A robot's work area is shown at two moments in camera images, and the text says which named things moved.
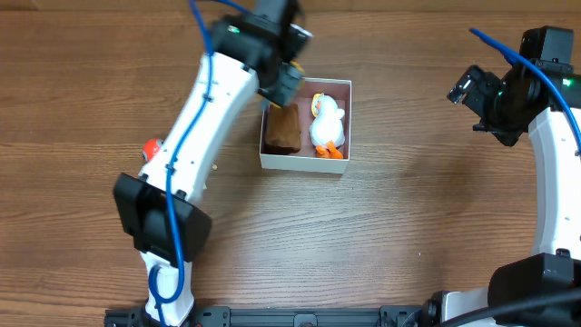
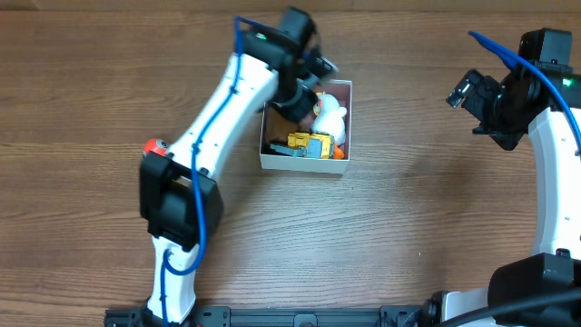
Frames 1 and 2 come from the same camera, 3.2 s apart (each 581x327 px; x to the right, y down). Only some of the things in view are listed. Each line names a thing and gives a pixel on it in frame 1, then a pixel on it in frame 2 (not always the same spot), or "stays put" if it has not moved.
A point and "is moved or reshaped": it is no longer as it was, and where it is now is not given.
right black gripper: [479, 106] stays put
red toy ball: [151, 148] stays put
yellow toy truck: [298, 66] is moved or reshaped
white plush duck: [326, 131] stays put
